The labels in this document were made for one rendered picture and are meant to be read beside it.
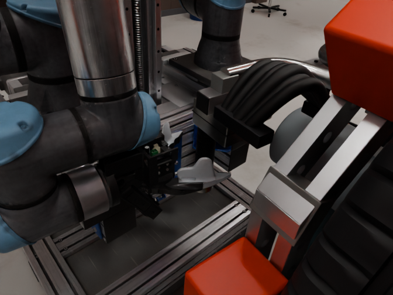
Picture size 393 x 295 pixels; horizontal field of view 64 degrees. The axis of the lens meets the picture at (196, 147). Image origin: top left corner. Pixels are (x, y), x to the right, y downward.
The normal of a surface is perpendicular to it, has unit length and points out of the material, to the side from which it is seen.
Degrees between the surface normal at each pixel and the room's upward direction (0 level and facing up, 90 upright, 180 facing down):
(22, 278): 0
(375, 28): 35
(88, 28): 79
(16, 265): 0
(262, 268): 0
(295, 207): 45
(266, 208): 90
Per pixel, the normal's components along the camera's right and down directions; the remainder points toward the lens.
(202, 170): 0.05, 0.60
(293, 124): -0.49, -0.39
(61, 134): 0.45, -0.22
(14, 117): 0.06, -0.80
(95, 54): 0.16, 0.44
